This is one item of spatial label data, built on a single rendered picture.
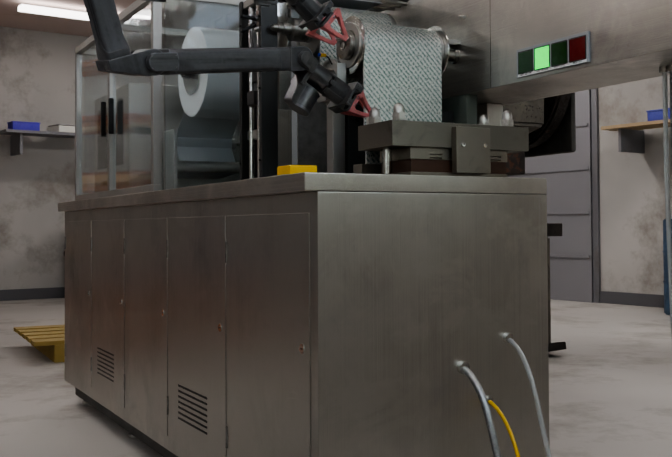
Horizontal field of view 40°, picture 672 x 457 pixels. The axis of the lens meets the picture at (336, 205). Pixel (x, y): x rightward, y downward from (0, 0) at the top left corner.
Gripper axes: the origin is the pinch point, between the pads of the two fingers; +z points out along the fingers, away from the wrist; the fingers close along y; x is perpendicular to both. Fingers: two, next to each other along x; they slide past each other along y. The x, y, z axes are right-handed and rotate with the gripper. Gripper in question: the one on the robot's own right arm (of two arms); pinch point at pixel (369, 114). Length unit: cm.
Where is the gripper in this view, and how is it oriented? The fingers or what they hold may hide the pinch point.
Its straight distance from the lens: 232.2
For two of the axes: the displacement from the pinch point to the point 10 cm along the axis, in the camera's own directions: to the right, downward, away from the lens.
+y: 4.7, -0.3, -8.8
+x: 4.4, -8.6, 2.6
